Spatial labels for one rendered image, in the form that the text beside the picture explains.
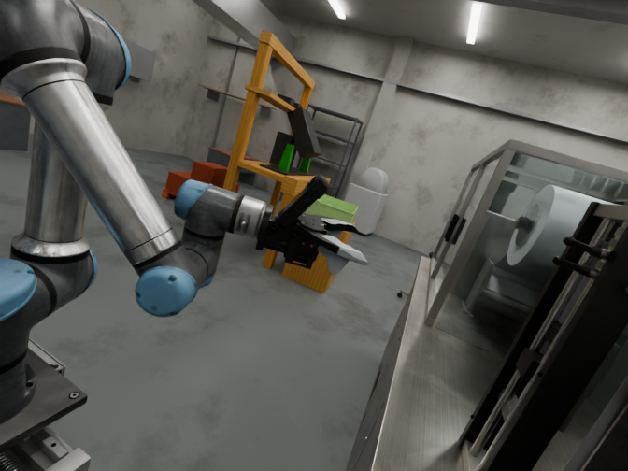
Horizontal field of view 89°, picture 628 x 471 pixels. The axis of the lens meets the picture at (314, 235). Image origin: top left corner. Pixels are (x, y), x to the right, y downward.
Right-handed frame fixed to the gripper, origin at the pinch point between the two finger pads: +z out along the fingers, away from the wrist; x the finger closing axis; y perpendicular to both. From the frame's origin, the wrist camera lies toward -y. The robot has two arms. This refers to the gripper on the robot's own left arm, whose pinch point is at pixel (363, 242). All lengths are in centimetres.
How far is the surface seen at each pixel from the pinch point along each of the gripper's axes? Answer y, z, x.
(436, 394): 34.1, 33.9, -1.7
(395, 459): 31.3, 15.9, 19.2
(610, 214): -20.3, 30.3, 11.0
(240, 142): 45, -76, -292
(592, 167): -30, 68, -40
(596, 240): -16.0, 31.7, 10.4
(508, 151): -26, 47, -49
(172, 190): 166, -177, -410
